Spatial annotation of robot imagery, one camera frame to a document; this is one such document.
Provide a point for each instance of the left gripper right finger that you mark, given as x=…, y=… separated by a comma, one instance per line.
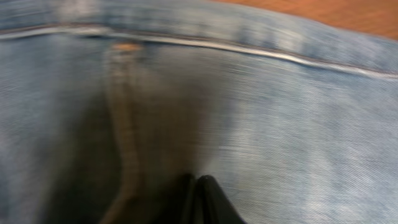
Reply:
x=216, y=207

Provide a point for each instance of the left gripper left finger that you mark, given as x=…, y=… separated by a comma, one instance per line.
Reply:
x=179, y=206

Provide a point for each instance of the medium blue denim jeans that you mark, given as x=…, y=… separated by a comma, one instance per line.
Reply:
x=105, y=105

